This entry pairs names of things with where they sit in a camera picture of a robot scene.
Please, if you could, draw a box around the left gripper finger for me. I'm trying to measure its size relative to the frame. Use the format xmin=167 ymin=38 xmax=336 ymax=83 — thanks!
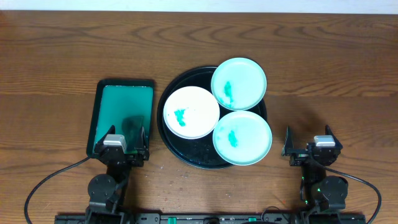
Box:
xmin=98 ymin=125 xmax=116 ymax=144
xmin=136 ymin=126 xmax=148 ymax=149

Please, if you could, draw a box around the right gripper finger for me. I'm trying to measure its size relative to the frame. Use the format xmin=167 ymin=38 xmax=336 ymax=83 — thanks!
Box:
xmin=282 ymin=126 xmax=294 ymax=156
xmin=325 ymin=125 xmax=342 ymax=147

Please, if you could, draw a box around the mint green plate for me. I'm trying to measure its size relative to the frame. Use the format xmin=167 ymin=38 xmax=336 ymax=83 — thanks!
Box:
xmin=213 ymin=111 xmax=272 ymax=166
xmin=211 ymin=57 xmax=267 ymax=111

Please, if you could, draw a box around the white plate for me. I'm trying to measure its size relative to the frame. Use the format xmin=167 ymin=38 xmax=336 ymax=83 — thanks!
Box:
xmin=162 ymin=86 xmax=220 ymax=139

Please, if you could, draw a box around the green scrubbing sponge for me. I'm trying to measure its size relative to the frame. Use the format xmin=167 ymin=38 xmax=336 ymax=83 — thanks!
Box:
xmin=121 ymin=115 xmax=144 ymax=151

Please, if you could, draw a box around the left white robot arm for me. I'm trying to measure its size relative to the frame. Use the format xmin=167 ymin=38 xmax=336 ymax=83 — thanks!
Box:
xmin=84 ymin=126 xmax=149 ymax=224

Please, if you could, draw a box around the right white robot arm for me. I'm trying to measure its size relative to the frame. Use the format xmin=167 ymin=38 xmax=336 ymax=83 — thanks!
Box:
xmin=282 ymin=126 xmax=348 ymax=223

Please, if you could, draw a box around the rectangular green water tray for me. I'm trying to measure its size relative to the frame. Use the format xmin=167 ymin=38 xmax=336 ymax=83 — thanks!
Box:
xmin=86 ymin=78 xmax=155 ymax=156

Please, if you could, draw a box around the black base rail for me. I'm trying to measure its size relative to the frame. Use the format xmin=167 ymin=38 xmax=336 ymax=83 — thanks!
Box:
xmin=54 ymin=213 xmax=366 ymax=224

